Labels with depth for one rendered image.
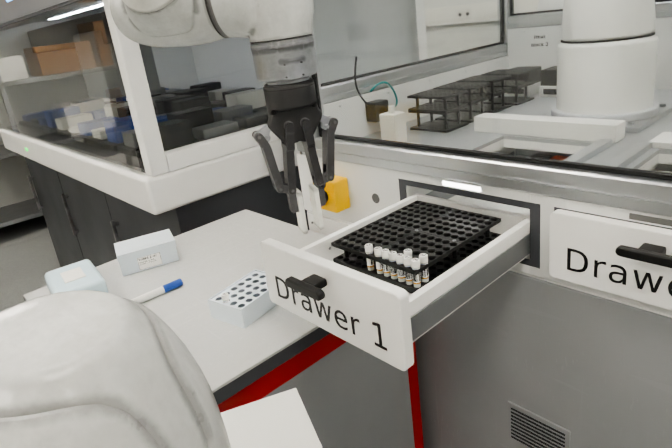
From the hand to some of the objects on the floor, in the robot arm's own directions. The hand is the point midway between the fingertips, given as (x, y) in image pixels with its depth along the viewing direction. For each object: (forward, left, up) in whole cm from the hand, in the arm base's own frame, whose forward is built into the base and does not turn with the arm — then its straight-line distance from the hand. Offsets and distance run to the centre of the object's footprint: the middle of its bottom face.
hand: (308, 208), depth 82 cm
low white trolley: (-17, +25, -96) cm, 101 cm away
